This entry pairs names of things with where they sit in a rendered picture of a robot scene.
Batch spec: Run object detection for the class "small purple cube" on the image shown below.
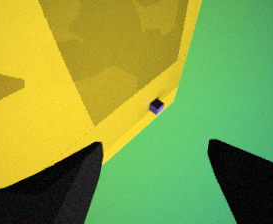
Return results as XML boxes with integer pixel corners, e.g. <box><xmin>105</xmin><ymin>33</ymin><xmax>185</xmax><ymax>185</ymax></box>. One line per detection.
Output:
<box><xmin>149</xmin><ymin>97</ymin><xmax>165</xmax><ymax>116</ymax></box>

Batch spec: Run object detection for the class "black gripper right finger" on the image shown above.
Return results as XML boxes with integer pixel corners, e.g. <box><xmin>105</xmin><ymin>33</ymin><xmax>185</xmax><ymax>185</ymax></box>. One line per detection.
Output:
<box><xmin>208</xmin><ymin>139</ymin><xmax>273</xmax><ymax>224</ymax></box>

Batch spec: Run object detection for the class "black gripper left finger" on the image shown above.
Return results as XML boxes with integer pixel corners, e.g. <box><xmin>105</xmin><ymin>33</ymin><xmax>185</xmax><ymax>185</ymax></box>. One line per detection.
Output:
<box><xmin>0</xmin><ymin>141</ymin><xmax>103</xmax><ymax>224</ymax></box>

